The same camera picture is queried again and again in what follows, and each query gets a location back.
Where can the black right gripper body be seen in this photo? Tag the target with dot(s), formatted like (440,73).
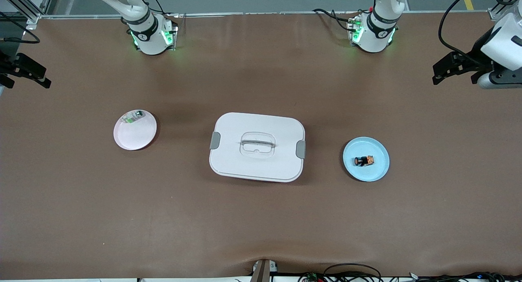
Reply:
(8,65)

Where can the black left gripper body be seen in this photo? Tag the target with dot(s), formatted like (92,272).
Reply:
(476,54)

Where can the small orange black battery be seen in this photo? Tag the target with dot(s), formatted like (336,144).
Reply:
(365,161)

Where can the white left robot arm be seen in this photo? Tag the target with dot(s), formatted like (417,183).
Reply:
(377,37)

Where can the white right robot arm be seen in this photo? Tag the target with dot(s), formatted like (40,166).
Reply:
(151,41)

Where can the pink round plate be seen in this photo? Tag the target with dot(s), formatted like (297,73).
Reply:
(136,136)

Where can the light blue round plate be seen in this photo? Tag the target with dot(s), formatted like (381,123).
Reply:
(367,172)

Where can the white lidded storage box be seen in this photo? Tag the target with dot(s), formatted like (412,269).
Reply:
(232,159)

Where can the brown table mat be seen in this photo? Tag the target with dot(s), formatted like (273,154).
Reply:
(261,225)

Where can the aluminium frame post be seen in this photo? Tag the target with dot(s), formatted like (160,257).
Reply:
(495,13)
(34,19)

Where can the green push-button switch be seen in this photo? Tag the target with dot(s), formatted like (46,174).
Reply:
(131,119)

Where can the brown camera mount post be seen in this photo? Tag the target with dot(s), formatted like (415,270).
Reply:
(263,270)

